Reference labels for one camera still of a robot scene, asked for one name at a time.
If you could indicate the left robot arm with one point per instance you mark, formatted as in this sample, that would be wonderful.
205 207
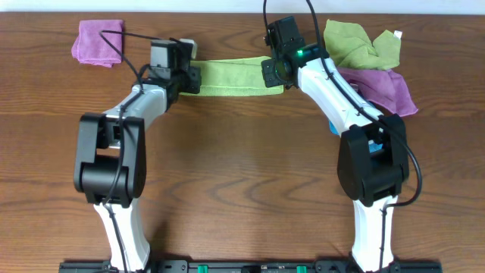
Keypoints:
110 166

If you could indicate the folded purple cloth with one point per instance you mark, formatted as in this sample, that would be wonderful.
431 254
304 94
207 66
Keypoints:
90 48

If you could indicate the crumpled purple cloth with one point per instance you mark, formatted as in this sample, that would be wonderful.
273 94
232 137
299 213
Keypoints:
385 88

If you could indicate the crumpled olive green cloth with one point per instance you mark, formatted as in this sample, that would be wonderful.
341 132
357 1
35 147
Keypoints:
349 46

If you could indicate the light green cloth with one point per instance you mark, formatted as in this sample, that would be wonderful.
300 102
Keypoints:
237 77

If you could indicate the blue cloth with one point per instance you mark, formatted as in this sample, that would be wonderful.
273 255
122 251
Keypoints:
373 147

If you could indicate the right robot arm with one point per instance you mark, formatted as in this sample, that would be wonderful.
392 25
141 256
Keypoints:
372 165

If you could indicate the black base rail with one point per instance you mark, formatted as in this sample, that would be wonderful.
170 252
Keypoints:
320 266

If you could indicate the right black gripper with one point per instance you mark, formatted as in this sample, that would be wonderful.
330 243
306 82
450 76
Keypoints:
269 73

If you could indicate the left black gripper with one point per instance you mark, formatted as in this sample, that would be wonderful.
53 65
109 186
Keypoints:
193 80

